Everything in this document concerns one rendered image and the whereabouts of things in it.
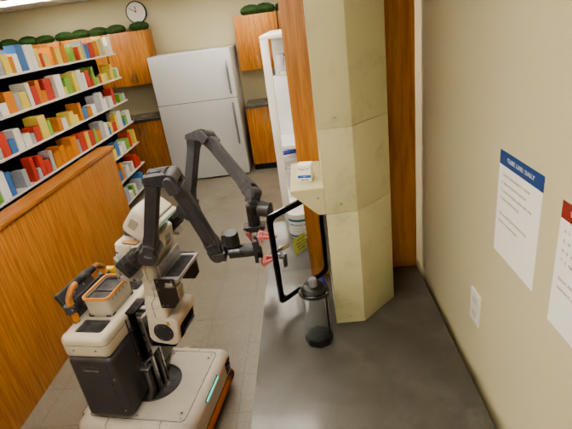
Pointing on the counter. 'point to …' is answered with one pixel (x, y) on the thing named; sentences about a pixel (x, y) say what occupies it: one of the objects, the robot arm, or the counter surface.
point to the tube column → (346, 60)
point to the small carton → (305, 171)
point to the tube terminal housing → (358, 215)
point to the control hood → (309, 189)
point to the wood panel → (400, 223)
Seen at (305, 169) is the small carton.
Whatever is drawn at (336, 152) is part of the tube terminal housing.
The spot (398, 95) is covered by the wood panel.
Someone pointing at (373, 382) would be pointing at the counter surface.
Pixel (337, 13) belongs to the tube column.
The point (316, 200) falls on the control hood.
